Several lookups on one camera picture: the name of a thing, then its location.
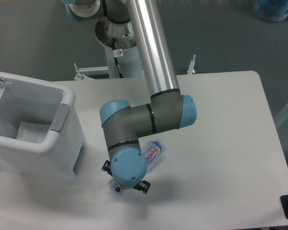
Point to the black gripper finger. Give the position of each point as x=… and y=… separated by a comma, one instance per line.
x=143, y=186
x=107, y=167

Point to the clear plastic water bottle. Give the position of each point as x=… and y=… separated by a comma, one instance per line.
x=130, y=165

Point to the white plastic packaging bag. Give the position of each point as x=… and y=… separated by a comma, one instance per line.
x=31, y=132

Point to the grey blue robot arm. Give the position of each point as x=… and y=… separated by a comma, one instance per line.
x=168, y=109

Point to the white trash can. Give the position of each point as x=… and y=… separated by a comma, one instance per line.
x=40, y=102

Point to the blue plastic bag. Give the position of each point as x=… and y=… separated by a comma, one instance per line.
x=273, y=11

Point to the white metal base frame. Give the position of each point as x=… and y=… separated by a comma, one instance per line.
x=103, y=72

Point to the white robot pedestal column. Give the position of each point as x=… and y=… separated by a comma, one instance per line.
x=119, y=43

